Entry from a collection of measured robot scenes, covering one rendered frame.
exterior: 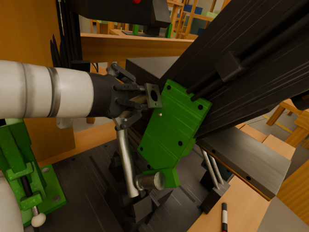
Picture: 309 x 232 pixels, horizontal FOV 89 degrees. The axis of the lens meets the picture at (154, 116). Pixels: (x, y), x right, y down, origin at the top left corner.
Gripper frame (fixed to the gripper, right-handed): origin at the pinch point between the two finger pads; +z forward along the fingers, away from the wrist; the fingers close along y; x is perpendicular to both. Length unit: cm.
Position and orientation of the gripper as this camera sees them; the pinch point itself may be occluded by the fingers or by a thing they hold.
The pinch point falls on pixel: (144, 98)
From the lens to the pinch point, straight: 36.6
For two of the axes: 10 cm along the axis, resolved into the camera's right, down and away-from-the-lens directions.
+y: -1.7, -9.8, 1.1
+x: -7.3, 2.0, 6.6
